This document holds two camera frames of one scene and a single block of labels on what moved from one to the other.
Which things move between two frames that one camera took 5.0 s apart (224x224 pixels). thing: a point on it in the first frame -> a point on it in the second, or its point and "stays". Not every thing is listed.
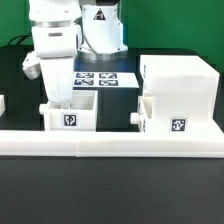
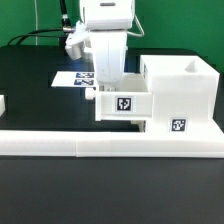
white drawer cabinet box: (185, 93) stays
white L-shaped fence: (112, 144) stays
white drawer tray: (80, 114) -> (124, 100)
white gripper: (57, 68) -> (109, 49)
